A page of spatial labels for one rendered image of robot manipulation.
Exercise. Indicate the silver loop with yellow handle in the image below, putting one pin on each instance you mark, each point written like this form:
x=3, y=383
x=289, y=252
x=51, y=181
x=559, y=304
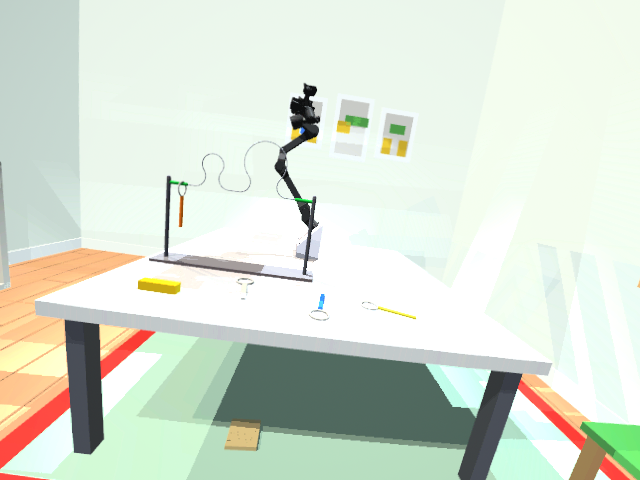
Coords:
x=388, y=310

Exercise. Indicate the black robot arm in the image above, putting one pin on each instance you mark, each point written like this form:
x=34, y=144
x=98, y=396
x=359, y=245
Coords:
x=310, y=132

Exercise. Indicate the blue handle with thin white loop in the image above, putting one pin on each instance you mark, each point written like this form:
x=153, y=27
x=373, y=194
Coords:
x=320, y=308

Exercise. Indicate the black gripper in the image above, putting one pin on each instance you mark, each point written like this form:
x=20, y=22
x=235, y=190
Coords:
x=308, y=91

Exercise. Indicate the yellow rectangular block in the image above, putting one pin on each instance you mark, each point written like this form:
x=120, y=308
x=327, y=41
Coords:
x=159, y=285

